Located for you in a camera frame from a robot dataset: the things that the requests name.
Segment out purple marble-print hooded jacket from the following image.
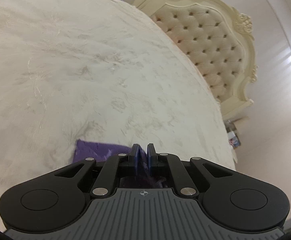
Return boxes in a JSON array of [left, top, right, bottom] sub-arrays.
[[72, 140, 168, 189]]

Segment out items on right nightstand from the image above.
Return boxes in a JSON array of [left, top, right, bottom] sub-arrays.
[[224, 120, 241, 149]]

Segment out cream right nightstand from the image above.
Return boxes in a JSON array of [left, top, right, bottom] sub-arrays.
[[224, 116, 250, 164]]

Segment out cream white bedspread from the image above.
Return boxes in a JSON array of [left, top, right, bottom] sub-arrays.
[[0, 0, 235, 230]]

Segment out cream tufted headboard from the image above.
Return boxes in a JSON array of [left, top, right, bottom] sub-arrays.
[[133, 0, 258, 120]]

